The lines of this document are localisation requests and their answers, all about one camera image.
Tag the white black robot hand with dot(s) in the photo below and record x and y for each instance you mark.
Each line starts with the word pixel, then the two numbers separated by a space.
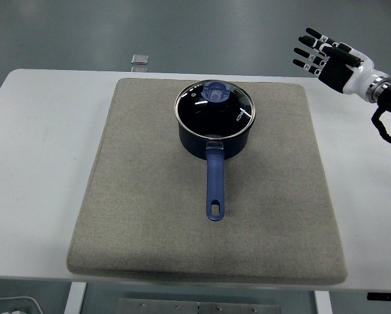
pixel 336 76

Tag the glass lid with blue knob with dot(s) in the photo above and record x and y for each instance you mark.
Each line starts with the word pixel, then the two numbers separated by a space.
pixel 215 92

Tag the dark blue saucepan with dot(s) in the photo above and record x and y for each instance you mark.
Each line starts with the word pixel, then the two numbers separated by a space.
pixel 215 183

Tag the small silver floor plate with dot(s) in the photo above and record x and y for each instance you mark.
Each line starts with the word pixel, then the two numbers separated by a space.
pixel 139 59

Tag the black table control panel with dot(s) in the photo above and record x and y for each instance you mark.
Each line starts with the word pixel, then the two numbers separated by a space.
pixel 385 296

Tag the white table leg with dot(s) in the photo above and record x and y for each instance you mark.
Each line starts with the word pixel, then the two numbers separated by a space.
pixel 75 299
pixel 323 302

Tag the beige fabric mat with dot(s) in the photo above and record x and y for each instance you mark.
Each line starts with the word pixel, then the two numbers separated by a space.
pixel 133 196

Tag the white rounded box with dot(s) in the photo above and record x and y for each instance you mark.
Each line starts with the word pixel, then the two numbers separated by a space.
pixel 15 305

